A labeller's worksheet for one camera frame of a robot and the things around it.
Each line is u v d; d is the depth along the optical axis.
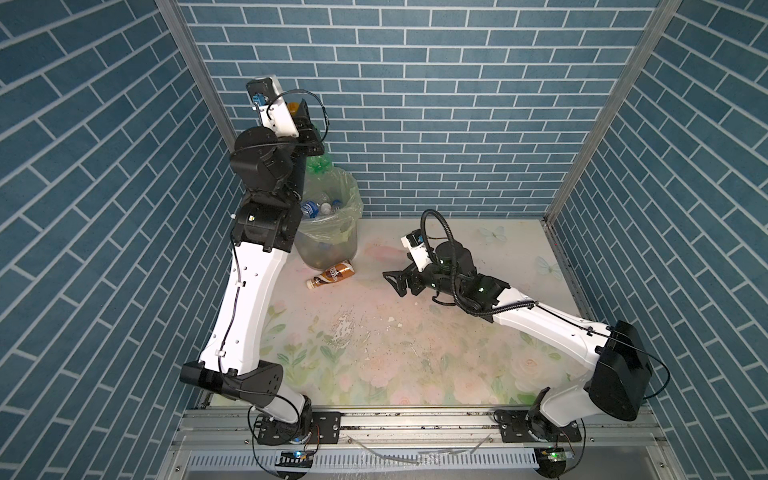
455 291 0.58
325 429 0.73
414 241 0.64
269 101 0.42
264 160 0.38
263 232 0.42
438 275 0.61
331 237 0.89
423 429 0.75
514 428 0.73
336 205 1.03
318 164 0.66
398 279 0.66
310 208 0.96
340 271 0.99
